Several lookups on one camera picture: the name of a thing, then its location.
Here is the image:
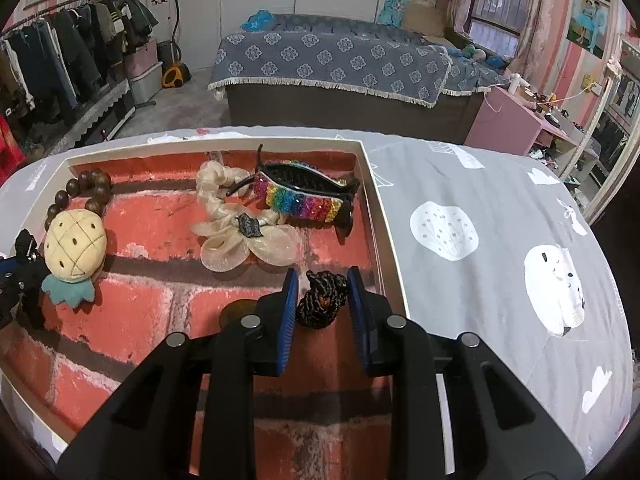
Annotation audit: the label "cream scrunchie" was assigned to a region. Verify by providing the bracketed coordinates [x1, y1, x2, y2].
[195, 161, 286, 228]

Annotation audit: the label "bed with blue patterned cover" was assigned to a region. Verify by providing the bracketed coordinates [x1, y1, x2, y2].
[207, 12, 507, 144]

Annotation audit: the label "pink desk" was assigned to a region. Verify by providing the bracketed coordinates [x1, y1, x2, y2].
[465, 86, 601, 172]

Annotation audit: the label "beige tray with brick-print liner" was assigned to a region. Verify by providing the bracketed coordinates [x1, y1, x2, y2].
[0, 132, 412, 463]

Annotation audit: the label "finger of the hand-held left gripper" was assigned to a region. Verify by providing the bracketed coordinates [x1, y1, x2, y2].
[0, 229, 42, 282]
[0, 279, 49, 332]

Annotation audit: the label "white framed standing mirror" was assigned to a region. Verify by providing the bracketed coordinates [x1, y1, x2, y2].
[555, 35, 640, 227]

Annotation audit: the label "teal garment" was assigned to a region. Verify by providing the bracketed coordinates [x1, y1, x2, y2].
[377, 0, 409, 29]

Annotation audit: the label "grey lace-edged cover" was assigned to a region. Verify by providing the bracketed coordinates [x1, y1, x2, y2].
[62, 80, 137, 149]

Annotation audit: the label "garment steamer with yellow base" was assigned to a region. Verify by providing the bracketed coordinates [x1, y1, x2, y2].
[156, 0, 192, 89]

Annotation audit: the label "row of hanging clothes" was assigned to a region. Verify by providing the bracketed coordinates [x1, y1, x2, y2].
[0, 0, 161, 186]

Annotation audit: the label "yellow cushion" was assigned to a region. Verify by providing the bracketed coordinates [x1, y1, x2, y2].
[402, 5, 447, 37]

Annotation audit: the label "blue plush bag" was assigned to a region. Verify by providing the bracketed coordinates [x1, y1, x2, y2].
[242, 10, 275, 32]

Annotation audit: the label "barred window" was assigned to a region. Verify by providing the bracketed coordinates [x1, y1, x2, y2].
[467, 0, 532, 59]

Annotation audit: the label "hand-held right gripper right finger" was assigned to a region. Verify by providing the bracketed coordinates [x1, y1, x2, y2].
[347, 265, 587, 480]

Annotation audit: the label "couple wall poster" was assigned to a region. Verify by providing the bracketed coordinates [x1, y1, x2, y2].
[566, 0, 612, 60]

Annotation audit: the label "black braided hair tie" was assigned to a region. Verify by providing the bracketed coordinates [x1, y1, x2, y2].
[295, 269, 349, 332]

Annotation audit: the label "metal clothes rack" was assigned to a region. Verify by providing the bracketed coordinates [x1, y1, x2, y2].
[0, 0, 151, 111]

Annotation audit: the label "beige organza bow hair clip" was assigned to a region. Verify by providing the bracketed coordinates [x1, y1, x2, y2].
[191, 212, 302, 273]

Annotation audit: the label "brown wooden bead bracelet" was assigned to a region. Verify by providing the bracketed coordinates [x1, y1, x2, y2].
[44, 167, 113, 233]

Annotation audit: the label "stuffed toys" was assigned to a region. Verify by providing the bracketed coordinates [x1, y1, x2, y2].
[459, 44, 512, 69]

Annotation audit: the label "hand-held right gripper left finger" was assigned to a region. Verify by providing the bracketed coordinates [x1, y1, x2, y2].
[56, 267, 301, 480]

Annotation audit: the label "white storage box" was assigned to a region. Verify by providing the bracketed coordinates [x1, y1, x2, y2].
[130, 62, 165, 104]

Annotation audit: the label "pink storage box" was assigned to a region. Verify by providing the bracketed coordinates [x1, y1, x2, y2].
[125, 37, 159, 79]

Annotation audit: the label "pineapple plush hair clip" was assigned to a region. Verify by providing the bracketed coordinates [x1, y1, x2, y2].
[41, 208, 107, 307]

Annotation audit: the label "rainbow sequin hair claw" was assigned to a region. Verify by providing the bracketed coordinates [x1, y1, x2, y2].
[225, 144, 362, 247]

